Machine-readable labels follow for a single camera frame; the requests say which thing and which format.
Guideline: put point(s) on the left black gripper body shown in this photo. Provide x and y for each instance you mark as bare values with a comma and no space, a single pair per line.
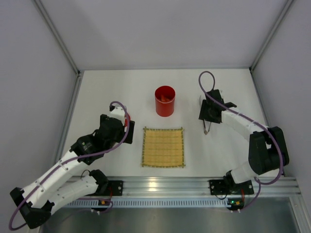
130,132

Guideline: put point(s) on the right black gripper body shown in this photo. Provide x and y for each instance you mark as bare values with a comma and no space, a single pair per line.
209,118

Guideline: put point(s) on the metal tongs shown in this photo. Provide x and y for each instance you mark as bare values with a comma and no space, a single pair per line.
207,126

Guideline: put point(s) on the red strawberry slice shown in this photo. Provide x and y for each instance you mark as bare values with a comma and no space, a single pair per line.
164,99

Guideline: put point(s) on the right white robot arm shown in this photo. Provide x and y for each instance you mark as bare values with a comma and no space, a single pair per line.
267,148

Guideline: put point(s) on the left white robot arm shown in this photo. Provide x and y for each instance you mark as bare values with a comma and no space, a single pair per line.
38,201

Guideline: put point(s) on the red cylindrical container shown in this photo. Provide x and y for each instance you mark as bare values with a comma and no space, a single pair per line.
164,109

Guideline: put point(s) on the bamboo tray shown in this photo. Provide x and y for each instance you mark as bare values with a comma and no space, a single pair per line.
163,148

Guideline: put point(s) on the red lid with handle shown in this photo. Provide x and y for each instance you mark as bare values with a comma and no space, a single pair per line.
127,120

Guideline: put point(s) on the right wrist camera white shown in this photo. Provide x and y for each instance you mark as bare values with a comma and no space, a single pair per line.
200,101

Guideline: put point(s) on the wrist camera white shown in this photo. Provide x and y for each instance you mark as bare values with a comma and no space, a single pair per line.
117,112
200,101

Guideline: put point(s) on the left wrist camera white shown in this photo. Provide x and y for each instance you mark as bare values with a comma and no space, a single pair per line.
117,112

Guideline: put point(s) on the right aluminium frame post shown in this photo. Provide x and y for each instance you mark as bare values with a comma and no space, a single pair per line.
274,68

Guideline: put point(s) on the aluminium frame post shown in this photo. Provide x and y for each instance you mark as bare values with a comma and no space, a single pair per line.
274,68
77,80

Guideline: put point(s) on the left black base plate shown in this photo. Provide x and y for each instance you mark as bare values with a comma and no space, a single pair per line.
114,188

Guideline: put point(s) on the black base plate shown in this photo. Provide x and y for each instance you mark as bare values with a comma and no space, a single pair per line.
221,187
114,188

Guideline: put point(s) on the left aluminium frame post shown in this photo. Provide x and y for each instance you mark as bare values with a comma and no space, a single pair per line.
77,80

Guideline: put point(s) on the slotted cable duct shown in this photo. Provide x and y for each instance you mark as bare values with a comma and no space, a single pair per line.
151,203

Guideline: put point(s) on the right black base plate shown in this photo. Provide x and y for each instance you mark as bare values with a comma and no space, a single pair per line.
221,187

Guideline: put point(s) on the aluminium mounting rail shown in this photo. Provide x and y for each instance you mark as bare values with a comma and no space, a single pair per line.
186,187

